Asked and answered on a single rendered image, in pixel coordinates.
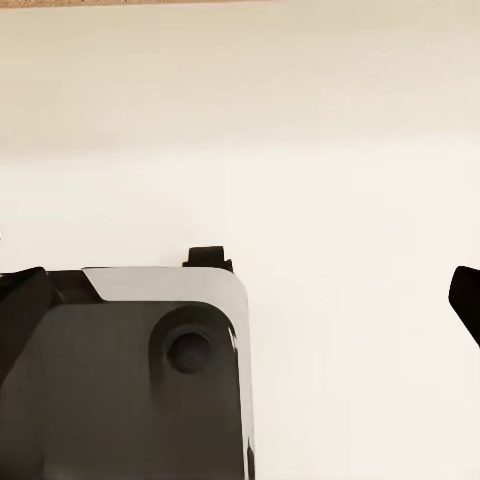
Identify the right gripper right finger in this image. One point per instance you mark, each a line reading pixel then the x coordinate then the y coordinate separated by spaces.
pixel 464 297

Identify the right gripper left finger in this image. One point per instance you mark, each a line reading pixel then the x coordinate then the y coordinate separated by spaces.
pixel 25 297

